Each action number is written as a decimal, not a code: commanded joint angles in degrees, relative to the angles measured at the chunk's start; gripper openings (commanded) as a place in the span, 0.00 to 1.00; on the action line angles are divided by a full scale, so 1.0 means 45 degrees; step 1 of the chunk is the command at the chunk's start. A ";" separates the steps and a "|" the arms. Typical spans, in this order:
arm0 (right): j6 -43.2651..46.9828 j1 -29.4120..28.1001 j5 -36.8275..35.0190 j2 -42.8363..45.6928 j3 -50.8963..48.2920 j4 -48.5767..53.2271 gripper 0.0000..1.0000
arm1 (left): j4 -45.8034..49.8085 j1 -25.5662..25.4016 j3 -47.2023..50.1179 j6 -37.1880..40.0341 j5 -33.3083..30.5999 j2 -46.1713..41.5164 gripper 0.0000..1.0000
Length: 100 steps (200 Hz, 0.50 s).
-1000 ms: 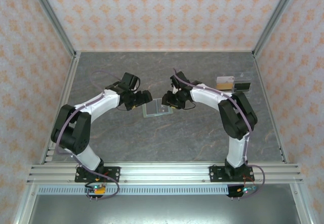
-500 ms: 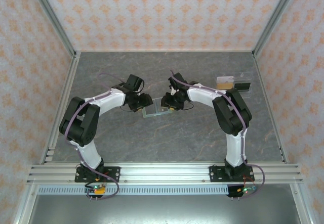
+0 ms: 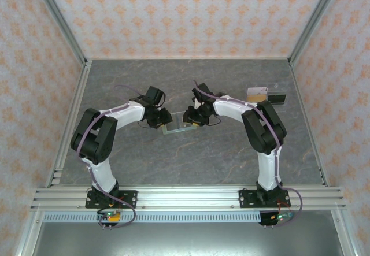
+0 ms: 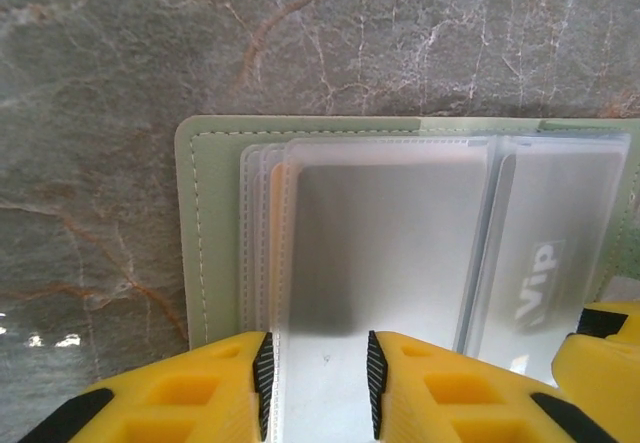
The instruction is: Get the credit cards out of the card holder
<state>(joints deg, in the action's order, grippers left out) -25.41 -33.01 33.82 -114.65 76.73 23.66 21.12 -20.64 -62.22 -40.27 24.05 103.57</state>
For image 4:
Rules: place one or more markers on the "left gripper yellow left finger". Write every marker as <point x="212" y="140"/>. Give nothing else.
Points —
<point x="225" y="363"/>

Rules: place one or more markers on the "silver Vip card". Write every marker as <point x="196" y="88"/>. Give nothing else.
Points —
<point x="550" y="213"/>

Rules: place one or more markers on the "blank silver card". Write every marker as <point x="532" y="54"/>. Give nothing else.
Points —
<point x="385" y="243"/>

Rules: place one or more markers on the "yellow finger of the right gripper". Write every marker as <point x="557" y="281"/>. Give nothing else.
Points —
<point x="605" y="320"/>
<point x="595" y="368"/>

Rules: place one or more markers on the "green card holder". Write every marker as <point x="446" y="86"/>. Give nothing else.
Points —
<point x="210" y="213"/>

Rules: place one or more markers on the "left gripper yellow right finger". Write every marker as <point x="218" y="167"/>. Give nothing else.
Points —
<point x="410" y="368"/>

